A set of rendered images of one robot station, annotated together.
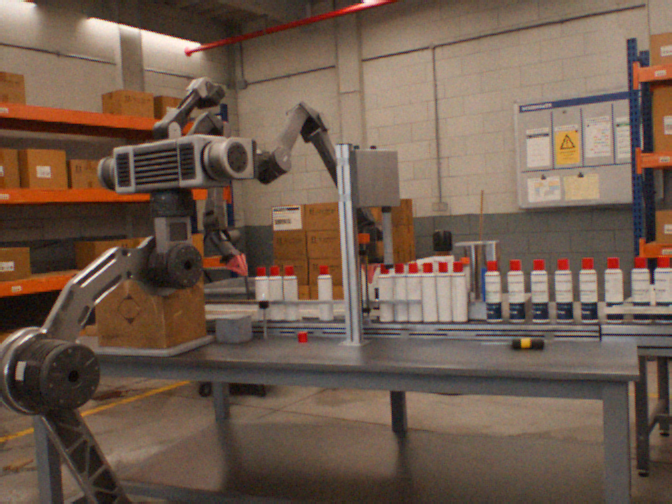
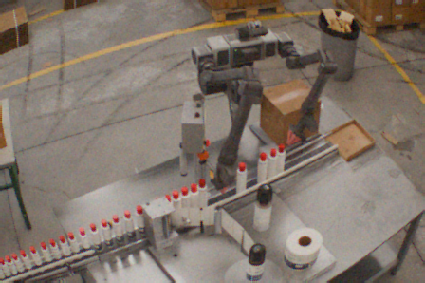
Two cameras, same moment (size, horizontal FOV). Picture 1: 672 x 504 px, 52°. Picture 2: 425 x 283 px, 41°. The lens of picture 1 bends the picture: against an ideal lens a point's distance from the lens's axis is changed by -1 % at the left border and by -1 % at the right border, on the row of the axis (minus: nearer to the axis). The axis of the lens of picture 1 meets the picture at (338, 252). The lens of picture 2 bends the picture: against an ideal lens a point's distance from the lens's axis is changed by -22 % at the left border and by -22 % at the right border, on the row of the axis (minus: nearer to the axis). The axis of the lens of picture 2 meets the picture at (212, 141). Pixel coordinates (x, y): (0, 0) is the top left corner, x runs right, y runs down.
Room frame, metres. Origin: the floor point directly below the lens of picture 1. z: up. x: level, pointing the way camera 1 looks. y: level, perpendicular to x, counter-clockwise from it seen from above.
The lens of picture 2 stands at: (3.93, -2.20, 3.64)
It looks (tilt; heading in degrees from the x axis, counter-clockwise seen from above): 42 degrees down; 125
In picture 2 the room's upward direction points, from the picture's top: straight up
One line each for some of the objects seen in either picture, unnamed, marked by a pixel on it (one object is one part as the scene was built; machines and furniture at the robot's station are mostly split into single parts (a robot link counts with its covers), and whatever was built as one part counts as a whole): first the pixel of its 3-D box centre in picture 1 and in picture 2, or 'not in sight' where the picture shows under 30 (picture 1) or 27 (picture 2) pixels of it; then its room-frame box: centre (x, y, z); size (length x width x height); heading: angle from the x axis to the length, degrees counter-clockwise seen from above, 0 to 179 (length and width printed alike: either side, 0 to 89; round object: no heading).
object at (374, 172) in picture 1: (370, 179); (194, 126); (2.34, -0.12, 1.38); 0.17 x 0.10 x 0.19; 122
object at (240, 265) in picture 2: not in sight; (253, 278); (2.94, -0.45, 0.89); 0.31 x 0.31 x 0.01
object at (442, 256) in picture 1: (443, 263); (255, 263); (2.94, -0.45, 1.04); 0.09 x 0.09 x 0.29
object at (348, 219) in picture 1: (349, 244); (199, 147); (2.31, -0.04, 1.16); 0.04 x 0.04 x 0.67; 67
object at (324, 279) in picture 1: (325, 293); (241, 179); (2.51, 0.06, 0.98); 0.05 x 0.05 x 0.20
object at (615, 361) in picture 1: (346, 328); (259, 219); (2.68, -0.01, 0.82); 2.10 x 1.31 x 0.02; 67
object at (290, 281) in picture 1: (290, 293); (262, 168); (2.56, 0.19, 0.98); 0.05 x 0.05 x 0.20
